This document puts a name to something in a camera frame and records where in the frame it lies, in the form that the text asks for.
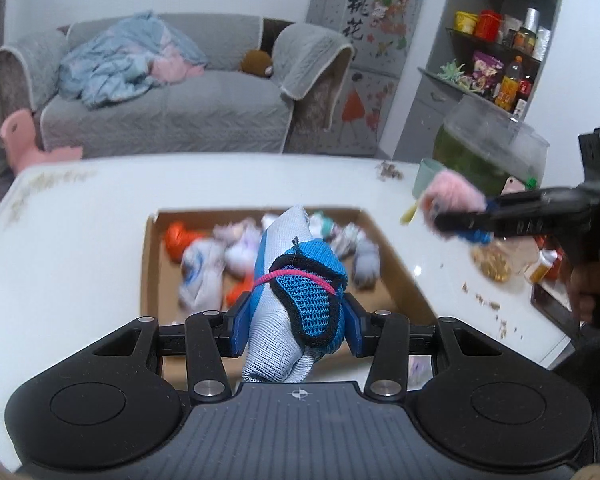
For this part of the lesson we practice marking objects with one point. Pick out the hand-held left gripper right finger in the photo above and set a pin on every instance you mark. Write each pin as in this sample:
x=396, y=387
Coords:
x=355, y=327

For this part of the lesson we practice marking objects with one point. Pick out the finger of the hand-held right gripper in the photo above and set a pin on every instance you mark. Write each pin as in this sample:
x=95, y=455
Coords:
x=495, y=225
x=535, y=201

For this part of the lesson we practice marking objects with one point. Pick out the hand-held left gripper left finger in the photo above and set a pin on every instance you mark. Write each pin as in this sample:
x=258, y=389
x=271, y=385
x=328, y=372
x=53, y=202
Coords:
x=241, y=322

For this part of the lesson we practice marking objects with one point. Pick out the pink fluffy sock bundle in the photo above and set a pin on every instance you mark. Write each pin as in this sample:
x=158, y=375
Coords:
x=452, y=192

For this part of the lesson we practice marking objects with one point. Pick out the brown cardboard box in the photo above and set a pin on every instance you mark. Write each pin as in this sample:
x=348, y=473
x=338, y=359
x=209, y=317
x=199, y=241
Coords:
x=405, y=290

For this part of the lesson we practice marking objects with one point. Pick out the light blue sock bundle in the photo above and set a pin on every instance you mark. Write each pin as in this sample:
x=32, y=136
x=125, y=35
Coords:
x=202, y=272

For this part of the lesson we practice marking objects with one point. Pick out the blue knit sock bundle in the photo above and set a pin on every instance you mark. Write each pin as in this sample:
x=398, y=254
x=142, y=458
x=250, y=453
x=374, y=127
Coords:
x=290, y=280

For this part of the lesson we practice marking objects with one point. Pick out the white pink striped bundle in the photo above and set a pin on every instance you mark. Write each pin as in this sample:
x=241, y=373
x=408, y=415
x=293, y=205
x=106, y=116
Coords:
x=347, y=241

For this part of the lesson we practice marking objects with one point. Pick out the white bundle teal tie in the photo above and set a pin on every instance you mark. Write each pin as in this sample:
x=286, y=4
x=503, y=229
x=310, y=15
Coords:
x=322, y=225

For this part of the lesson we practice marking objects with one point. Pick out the person's right hand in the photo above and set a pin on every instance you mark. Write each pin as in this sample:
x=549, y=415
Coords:
x=586, y=292

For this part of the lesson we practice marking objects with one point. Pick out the bag of peanuts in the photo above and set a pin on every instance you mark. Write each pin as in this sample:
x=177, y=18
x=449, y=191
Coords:
x=492, y=262

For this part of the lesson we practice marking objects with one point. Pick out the grey white sock bundle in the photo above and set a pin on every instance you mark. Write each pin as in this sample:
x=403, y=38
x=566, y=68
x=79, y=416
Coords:
x=240, y=260

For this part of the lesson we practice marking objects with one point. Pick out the orange pill bottle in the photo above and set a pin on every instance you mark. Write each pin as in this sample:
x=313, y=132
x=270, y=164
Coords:
x=541, y=267

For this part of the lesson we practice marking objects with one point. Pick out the clear tank green contents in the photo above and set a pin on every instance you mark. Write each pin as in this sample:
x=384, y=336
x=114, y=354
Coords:
x=485, y=150

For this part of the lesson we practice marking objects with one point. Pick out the scattered nut shells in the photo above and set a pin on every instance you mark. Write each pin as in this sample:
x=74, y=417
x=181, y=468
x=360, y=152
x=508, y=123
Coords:
x=490, y=305

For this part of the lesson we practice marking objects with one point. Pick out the green cup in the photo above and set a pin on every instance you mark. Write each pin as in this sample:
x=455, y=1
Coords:
x=425, y=180

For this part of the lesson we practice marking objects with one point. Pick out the white lilac sock bundle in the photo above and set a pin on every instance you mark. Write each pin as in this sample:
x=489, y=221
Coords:
x=232, y=232

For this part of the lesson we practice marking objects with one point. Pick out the dark tray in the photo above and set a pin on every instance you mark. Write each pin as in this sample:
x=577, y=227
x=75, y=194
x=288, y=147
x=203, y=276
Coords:
x=555, y=310

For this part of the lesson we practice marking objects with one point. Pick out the orange drink bottle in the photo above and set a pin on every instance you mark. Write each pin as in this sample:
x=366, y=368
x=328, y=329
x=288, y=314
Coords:
x=509, y=87

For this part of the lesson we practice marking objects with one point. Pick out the pile of nut shells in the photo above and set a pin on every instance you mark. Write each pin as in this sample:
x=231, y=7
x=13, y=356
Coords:
x=390, y=170

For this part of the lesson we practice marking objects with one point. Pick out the grey shelf unit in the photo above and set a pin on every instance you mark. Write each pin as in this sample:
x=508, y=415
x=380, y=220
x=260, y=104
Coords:
x=420, y=110

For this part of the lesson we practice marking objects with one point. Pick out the purple snack bag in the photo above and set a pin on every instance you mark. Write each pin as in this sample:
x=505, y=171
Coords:
x=486, y=72

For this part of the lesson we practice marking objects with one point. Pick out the green plant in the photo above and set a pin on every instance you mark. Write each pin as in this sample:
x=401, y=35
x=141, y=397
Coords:
x=455, y=74

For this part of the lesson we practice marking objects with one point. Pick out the glass jar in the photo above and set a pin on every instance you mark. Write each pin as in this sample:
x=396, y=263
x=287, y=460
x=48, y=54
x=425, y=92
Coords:
x=524, y=40

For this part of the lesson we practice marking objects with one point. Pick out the silver cans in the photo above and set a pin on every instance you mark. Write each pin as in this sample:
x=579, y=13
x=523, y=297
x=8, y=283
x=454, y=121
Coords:
x=531, y=20

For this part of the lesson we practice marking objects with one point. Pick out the red container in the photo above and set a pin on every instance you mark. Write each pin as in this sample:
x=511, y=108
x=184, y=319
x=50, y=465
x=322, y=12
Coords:
x=487, y=24

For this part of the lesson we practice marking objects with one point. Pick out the yellow container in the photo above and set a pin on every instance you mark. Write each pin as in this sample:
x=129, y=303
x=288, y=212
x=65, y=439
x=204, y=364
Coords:
x=465, y=22

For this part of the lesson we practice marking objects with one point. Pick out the grey sofa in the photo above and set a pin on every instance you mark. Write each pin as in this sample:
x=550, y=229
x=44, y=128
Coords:
x=180, y=120

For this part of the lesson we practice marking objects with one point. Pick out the floral decorated refrigerator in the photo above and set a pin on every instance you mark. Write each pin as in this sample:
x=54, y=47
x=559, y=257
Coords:
x=365, y=35

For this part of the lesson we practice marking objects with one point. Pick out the grey quilted armrest cover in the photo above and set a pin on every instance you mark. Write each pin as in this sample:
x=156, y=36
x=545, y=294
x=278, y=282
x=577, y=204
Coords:
x=310, y=57

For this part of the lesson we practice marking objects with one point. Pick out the brown plush toy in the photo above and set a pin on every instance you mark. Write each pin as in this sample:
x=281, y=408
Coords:
x=256, y=63

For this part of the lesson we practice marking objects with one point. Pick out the pink clothes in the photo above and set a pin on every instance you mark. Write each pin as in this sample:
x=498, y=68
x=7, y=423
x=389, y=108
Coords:
x=172, y=67

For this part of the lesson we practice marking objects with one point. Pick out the pink chair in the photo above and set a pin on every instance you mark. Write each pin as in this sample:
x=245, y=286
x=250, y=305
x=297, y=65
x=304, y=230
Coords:
x=22, y=140

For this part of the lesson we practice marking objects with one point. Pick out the blue clothes pile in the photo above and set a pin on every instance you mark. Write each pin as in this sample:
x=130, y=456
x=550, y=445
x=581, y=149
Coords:
x=115, y=60

